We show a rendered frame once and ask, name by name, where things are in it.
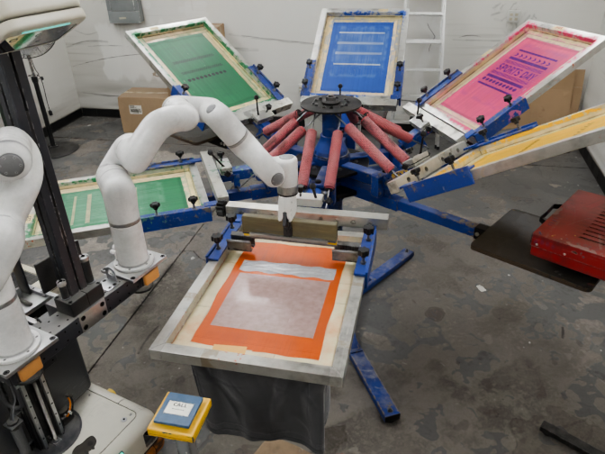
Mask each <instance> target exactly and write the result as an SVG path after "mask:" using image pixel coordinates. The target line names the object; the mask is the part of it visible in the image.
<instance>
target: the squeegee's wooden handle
mask: <svg viewBox="0 0 605 454"><path fill-rule="evenodd" d="M241 219H242V230H243V233H247V234H249V233H250V232H259V233H268V234H276V235H284V227H283V219H282V221H280V222H279V221H278V216H273V215H264V214H255V213H244V214H242V217H241ZM291 227H292V232H293V236H294V237H302V238H310V239H319V240H327V241H328V242H331V243H336V242H337V239H338V223H337V222H328V221H319V220H310V219H301V218H293V219H292V221H291Z"/></svg>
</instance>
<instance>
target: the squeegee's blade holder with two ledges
mask: <svg viewBox="0 0 605 454"><path fill-rule="evenodd" d="M249 236H255V237H264V238H272V239H280V240H289V241H305V242H313V243H321V244H328V241H327V240H319V239H310V238H302V237H294V236H292V237H285V236H284V235H276V234H268V233H259V232H250V233H249Z"/></svg>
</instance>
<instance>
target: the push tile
mask: <svg viewBox="0 0 605 454"><path fill-rule="evenodd" d="M202 402H203V397H200V396H194V395H183V394H178V393H172V392H169V394H168V395H167V398H166V400H165V401H164V403H163V404H162V406H161V407H160V409H159V411H158V413H157V415H156V417H155V419H154V421H153V422H154V423H160V424H165V425H170V426H176V427H180V428H186V429H189V428H190V426H191V424H192V422H193V420H194V418H195V416H196V414H197V412H198V410H199V408H200V406H201V404H202Z"/></svg>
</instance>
